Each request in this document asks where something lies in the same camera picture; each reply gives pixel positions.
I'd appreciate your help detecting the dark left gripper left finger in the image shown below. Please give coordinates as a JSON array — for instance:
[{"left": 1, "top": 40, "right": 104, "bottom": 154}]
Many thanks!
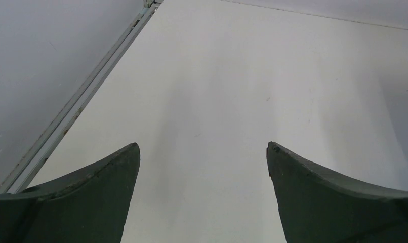
[{"left": 0, "top": 143, "right": 140, "bottom": 242}]

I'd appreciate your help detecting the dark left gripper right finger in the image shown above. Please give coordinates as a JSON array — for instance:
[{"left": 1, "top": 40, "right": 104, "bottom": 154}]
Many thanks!
[{"left": 266, "top": 142, "right": 408, "bottom": 242}]

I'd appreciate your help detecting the aluminium table edge rail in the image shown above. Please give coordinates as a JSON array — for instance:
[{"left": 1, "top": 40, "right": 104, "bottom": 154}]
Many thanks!
[{"left": 0, "top": 1, "right": 155, "bottom": 194}]

